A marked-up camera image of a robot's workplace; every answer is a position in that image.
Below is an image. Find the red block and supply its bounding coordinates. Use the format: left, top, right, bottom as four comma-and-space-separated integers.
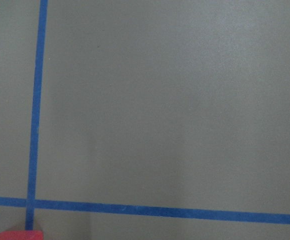
0, 230, 44, 240

